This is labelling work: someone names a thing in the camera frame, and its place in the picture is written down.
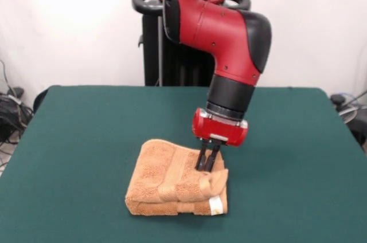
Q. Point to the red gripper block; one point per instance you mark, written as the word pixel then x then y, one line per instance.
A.
pixel 218 131

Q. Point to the small black device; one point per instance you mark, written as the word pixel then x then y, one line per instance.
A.
pixel 337 99
pixel 15 91

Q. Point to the grey round base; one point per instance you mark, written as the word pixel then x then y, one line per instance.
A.
pixel 348 114

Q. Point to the orange terry towel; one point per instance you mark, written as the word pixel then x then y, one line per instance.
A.
pixel 160 177

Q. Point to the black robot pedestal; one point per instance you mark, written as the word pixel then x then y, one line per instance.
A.
pixel 152 54

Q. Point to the dark green table cloth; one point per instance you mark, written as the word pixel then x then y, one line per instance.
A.
pixel 71 154

